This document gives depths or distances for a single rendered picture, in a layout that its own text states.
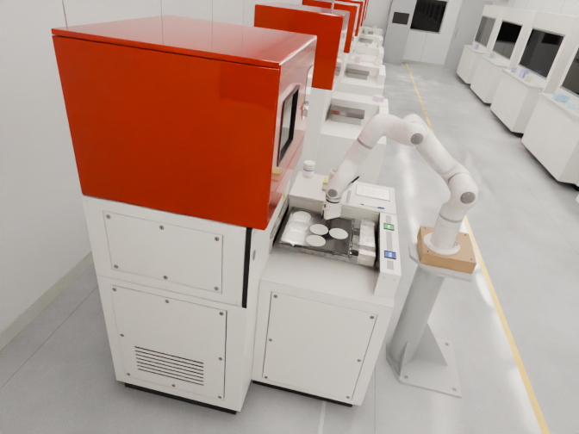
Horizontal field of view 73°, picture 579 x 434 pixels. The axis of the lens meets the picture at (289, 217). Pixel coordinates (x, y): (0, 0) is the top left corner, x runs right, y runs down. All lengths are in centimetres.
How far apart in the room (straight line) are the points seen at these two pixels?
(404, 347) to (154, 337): 148
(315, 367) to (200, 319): 70
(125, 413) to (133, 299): 73
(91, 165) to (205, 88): 57
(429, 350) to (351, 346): 84
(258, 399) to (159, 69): 179
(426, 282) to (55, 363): 216
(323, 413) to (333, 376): 27
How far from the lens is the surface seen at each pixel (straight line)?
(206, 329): 189
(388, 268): 185
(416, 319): 250
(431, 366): 283
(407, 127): 182
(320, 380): 228
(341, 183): 189
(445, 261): 221
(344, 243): 205
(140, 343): 214
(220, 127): 134
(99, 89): 151
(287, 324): 201
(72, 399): 258
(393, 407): 257
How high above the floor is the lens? 203
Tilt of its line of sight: 31 degrees down
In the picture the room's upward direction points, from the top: 7 degrees clockwise
